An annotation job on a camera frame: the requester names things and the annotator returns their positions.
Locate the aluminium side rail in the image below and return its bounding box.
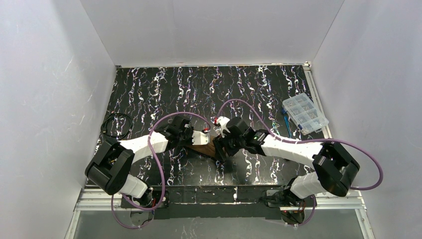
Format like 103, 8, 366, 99
303, 62, 347, 179

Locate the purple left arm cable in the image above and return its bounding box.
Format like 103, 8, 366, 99
110, 112, 211, 230

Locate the clear plastic compartment box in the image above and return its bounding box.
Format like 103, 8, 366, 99
282, 93, 329, 135

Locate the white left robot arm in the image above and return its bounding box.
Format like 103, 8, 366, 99
85, 115, 211, 199

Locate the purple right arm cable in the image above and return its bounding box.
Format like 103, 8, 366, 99
213, 99, 384, 228

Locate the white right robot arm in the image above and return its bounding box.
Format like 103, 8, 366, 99
213, 117, 360, 200

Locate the brown woven cloth napkin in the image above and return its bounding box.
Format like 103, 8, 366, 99
185, 131, 228, 161

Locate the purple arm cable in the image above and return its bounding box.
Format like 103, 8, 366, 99
110, 112, 211, 230
213, 99, 384, 228

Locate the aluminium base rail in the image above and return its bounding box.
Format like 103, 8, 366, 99
76, 186, 367, 221

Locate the black coiled cable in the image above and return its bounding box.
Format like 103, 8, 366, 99
100, 113, 133, 139

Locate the blue handled utensil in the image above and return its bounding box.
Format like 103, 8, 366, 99
282, 108, 292, 138

